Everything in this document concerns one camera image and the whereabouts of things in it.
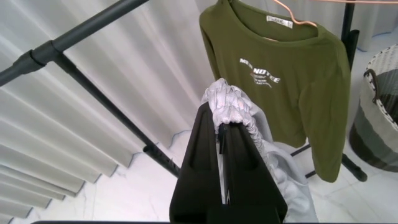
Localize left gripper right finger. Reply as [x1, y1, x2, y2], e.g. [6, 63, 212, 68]
[221, 123, 289, 223]

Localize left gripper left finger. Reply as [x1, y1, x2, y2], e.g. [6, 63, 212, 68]
[169, 101, 226, 223]

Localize pale grey shorts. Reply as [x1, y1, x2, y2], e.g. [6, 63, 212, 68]
[200, 77, 320, 223]

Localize green long-sleeved shirt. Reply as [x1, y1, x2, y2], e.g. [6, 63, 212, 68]
[198, 0, 353, 184]

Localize pink clothes hanger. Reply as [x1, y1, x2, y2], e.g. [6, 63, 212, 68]
[262, 0, 318, 43]

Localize white laundry basket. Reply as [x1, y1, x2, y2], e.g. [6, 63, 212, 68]
[348, 43, 398, 174]

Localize black clothes rack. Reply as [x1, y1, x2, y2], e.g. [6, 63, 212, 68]
[0, 0, 368, 184]

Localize white curtain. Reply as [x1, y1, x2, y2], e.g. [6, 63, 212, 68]
[0, 0, 398, 224]

